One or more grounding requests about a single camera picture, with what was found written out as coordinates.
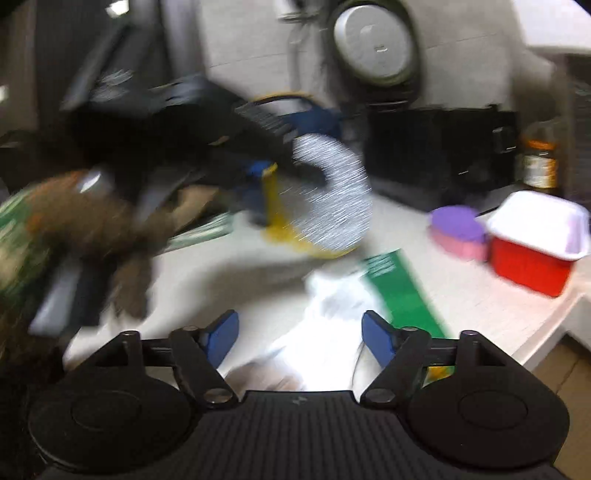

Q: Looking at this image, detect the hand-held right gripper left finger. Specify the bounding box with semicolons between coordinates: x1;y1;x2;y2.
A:
95;310;240;409

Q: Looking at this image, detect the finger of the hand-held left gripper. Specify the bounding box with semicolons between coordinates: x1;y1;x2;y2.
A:
208;147;331;188
233;102;305;155

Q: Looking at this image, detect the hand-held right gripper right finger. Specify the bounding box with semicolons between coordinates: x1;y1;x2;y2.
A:
360;310;509;409

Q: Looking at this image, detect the yellow rimmed mesh strainer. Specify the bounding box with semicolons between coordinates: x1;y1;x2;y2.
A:
261;133;374;260

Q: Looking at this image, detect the green packet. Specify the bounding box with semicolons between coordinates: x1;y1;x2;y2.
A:
360;248;458;384

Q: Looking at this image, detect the white plastic bag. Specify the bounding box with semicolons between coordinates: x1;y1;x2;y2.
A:
222;270;393;393

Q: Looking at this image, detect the purple pink brush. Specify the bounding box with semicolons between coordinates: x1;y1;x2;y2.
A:
427;205;490;263

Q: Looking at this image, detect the green striped dish cloth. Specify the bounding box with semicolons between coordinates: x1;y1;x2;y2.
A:
161;212;234;253

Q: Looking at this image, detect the dark grey rice cooker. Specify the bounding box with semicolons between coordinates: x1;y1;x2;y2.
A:
323;0;422;91

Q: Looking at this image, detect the black countertop appliance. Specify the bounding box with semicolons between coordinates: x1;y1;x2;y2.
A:
362;105;520;213

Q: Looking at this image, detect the red plastic container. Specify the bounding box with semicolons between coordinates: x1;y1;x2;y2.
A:
486;190;591;298

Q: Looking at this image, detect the brown sauce jar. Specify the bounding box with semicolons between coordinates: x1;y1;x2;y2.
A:
519;121;562;195

